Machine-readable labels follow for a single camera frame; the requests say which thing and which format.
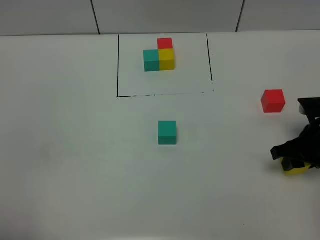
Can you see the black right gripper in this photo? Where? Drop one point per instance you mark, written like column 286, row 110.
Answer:
column 306, row 147

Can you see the template yellow cube block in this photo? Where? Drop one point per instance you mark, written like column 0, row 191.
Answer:
column 166, row 59

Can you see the template teal cube block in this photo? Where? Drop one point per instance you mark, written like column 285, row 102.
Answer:
column 151, row 60

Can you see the template red cube block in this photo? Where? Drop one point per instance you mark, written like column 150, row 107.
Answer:
column 164, row 43

